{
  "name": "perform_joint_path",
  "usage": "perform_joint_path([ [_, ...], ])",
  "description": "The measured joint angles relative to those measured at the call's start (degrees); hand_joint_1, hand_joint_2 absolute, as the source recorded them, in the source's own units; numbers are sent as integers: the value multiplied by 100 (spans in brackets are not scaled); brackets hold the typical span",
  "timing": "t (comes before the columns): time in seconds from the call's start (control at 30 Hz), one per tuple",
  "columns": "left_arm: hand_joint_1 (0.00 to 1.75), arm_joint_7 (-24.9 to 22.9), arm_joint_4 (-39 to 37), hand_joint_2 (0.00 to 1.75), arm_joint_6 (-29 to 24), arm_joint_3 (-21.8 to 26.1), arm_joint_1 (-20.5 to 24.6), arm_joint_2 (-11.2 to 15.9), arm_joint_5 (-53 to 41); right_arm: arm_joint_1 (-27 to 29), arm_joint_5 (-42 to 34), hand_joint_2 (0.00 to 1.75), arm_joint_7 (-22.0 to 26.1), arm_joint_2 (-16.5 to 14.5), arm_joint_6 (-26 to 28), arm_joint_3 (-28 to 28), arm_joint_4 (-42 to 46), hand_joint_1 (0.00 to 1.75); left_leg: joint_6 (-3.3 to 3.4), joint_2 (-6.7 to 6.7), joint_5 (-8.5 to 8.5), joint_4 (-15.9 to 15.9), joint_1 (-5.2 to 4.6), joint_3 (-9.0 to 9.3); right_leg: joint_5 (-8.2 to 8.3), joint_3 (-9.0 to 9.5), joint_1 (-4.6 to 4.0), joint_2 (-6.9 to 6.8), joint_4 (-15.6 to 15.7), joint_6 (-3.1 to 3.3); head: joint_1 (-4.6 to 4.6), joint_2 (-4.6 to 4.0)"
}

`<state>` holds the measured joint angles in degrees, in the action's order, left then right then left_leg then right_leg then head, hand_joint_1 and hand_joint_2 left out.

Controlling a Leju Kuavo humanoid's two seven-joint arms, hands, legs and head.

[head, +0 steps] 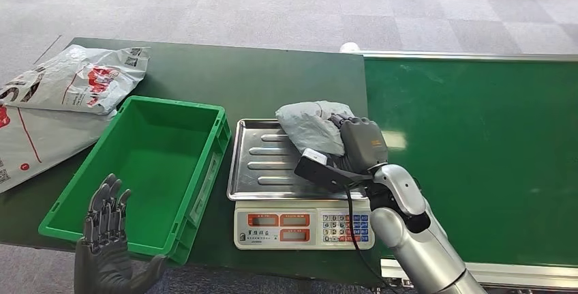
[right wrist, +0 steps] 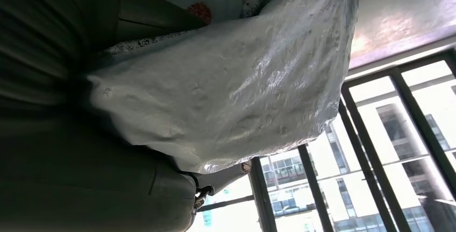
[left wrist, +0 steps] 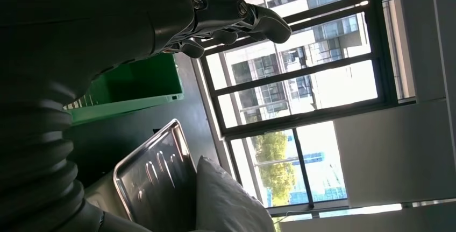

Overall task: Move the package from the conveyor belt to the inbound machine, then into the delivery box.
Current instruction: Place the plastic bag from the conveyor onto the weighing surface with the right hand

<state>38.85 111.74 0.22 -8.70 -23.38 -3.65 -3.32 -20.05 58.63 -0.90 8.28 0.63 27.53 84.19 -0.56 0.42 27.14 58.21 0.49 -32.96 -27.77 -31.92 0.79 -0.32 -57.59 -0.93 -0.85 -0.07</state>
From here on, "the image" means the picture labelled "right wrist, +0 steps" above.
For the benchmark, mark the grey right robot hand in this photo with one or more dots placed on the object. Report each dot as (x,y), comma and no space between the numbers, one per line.
(78,187)

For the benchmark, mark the ribbed grey right arm sleeve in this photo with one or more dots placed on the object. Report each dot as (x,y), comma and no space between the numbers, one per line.
(32,62)

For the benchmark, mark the building outside window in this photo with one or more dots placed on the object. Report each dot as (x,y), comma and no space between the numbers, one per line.
(402,130)

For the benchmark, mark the black window frame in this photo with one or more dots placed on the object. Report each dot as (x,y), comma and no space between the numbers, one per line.
(370,180)

